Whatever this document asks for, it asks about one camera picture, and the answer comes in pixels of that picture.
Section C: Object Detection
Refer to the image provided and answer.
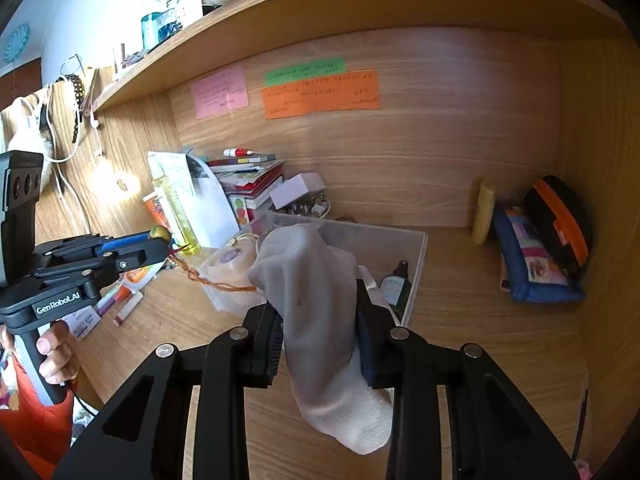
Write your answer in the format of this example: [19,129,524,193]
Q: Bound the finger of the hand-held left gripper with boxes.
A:
[32,240,171,294]
[35,232,153,262]

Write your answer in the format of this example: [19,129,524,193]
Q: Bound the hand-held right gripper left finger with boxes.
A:
[52,302,286,480]

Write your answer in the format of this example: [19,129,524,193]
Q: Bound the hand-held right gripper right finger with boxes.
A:
[355,279,583,480]

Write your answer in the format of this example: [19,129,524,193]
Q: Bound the bead tassel charm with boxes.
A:
[149,226,266,295]

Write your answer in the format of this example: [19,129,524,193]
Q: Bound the white sock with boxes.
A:
[248,223,393,456]

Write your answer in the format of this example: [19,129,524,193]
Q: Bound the dark green bottle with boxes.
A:
[378,260,413,318]

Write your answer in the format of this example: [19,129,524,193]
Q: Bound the pink round device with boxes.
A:
[207,245,261,291]

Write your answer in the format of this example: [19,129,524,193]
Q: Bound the clear plastic storage box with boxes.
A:
[200,210,429,328]

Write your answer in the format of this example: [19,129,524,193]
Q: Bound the wooden desktop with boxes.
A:
[75,225,591,480]

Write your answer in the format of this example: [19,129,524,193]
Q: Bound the person's left hand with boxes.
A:
[36,320,81,386]

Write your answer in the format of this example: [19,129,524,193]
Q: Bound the pink white stick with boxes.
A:
[112,291,144,327]

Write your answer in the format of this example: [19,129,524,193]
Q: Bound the orange tube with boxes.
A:
[142,194,173,233]

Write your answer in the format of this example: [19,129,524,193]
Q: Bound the yellow liquid bottle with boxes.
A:
[150,169,201,256]

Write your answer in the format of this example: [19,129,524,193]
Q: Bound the white printed card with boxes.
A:
[67,305,100,342]

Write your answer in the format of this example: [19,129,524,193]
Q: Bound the dotted sticker sheet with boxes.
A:
[227,195,251,226]

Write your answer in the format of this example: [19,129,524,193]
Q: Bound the stack of books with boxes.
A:
[207,152,285,211]

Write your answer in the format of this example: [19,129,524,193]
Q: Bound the pink wallet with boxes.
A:
[499,255,516,292]

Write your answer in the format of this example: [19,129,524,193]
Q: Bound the small white box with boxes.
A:
[270,172,326,209]

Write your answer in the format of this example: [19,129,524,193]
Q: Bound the yellow sponge block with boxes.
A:
[471,181,497,245]

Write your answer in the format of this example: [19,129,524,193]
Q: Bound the pink paper note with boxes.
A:
[190,64,250,121]

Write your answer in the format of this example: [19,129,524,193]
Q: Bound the blue patchwork pouch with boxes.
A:
[492,206,586,303]

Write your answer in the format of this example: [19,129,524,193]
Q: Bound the person's orange clothing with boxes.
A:
[0,350,83,480]

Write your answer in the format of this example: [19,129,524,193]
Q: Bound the orange paper note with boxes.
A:
[260,85,313,121]
[300,70,380,111]

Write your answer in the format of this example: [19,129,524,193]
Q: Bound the blue glass jar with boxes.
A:
[140,0,163,53]
[159,0,182,43]

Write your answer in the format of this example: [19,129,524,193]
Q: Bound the black orange case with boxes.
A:
[523,175,593,277]

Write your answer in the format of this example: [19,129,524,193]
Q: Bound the green paper note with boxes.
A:
[265,57,347,87]

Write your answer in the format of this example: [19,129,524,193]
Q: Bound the wooden shelf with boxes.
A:
[92,0,631,113]

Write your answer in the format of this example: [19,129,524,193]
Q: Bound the white cable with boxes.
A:
[10,85,83,221]

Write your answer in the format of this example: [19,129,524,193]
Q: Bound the black beaded bracelet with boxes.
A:
[64,74,85,148]

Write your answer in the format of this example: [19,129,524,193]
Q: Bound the metal keychains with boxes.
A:
[290,199,331,217]

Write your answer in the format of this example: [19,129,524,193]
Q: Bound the blue spiral wall decoration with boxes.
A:
[0,21,31,63]

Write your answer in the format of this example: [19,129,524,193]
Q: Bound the black cable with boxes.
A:
[575,375,591,456]

